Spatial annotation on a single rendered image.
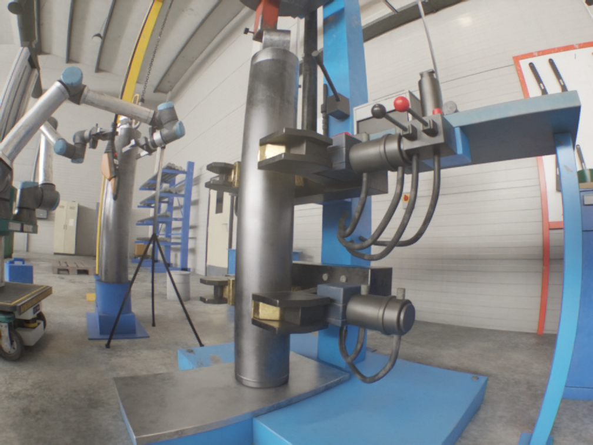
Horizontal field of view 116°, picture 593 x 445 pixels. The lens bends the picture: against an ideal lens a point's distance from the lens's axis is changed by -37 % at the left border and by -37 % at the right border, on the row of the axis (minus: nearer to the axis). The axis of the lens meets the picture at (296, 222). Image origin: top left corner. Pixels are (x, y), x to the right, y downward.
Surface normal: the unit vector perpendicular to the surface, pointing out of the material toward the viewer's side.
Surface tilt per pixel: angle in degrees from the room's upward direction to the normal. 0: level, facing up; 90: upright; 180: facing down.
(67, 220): 90
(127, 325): 90
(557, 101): 90
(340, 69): 90
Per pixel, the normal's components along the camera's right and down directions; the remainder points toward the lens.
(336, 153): -0.75, -0.08
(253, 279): -0.22, -0.10
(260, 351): 0.10, -0.08
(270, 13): 0.47, -0.07
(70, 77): 0.71, -0.15
